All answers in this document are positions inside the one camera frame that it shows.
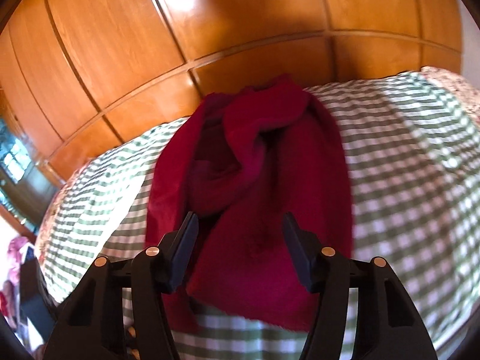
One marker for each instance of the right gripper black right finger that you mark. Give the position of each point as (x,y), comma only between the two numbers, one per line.
(388,324)

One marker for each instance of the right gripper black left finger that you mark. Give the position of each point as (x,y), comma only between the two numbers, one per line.
(90,324)

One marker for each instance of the red knit cloth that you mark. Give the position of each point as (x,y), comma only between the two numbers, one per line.
(241,162)

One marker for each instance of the pile of colourful clothes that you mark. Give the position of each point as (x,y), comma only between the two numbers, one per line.
(30,312)

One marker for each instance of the green white checkered bedsheet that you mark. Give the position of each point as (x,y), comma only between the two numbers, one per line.
(413,156)

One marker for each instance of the floral pink mattress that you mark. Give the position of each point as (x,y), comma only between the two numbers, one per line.
(464,91)

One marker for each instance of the wooden panelled headboard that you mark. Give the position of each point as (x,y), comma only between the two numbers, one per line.
(79,77)

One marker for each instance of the window with dark frame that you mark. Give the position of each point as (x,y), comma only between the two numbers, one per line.
(25,192)

